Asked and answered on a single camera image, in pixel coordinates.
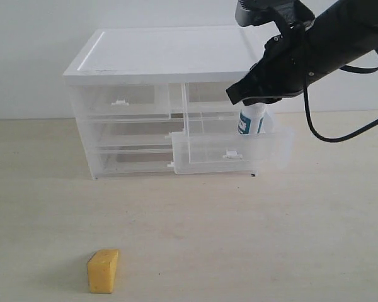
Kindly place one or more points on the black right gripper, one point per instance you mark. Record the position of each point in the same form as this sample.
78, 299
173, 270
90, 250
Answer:
281, 73

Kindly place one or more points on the white bottle teal label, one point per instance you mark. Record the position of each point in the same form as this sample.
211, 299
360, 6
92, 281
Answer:
251, 119

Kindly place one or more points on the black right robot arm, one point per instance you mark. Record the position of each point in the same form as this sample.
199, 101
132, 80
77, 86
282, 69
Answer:
307, 48

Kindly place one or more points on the white plastic drawer cabinet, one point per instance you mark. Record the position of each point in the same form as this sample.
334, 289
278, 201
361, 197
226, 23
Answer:
154, 56

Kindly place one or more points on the clear middle wide drawer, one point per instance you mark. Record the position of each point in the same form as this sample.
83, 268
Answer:
125, 134

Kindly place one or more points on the clear wide drawer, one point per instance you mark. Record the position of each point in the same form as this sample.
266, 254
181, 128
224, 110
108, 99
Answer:
116, 162
125, 134

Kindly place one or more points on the clear bottom wide drawer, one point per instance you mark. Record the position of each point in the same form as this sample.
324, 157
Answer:
116, 162

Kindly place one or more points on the yellow cheese wedge sponge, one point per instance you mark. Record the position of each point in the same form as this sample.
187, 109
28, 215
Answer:
102, 268

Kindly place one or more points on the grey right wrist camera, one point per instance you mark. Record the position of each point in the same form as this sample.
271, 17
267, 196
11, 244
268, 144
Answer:
282, 12

